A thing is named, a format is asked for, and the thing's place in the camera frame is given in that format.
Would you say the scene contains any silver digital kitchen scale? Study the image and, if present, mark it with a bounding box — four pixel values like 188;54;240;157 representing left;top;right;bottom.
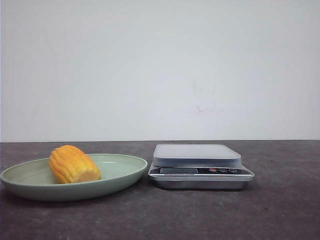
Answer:
148;143;255;190

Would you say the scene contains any yellow corn cob piece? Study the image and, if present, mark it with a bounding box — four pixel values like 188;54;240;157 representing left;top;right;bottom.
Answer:
48;145;101;184

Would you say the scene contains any green shallow plate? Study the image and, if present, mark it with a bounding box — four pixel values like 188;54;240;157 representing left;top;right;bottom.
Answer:
0;153;149;202

